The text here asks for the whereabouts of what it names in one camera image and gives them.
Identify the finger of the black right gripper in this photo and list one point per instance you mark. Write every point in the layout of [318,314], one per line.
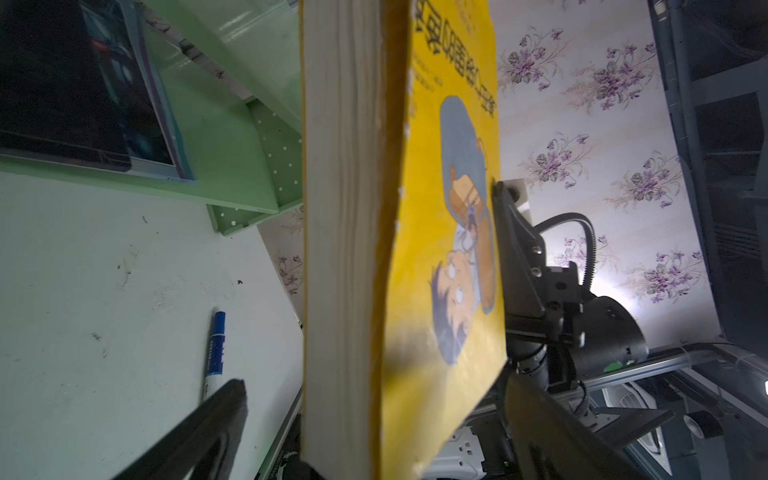
[521,251]

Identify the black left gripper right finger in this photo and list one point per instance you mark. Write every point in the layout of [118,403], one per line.
[549,443]

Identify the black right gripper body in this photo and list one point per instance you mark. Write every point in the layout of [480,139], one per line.
[558,334]

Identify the green wooden bookshelf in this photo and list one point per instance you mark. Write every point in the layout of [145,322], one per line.
[229,69]

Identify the sci-fi cover magazine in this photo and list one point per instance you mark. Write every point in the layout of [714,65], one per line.
[152,138]

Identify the dark blue thick book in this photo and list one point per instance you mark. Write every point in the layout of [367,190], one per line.
[55,106]

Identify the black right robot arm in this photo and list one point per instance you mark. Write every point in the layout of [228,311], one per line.
[582,396]

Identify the blue white marker pen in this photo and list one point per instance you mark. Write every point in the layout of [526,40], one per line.
[215,355]

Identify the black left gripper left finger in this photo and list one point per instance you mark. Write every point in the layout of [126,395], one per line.
[203,446]

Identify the yellow cartoon cover book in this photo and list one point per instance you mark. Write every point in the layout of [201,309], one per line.
[404,316]

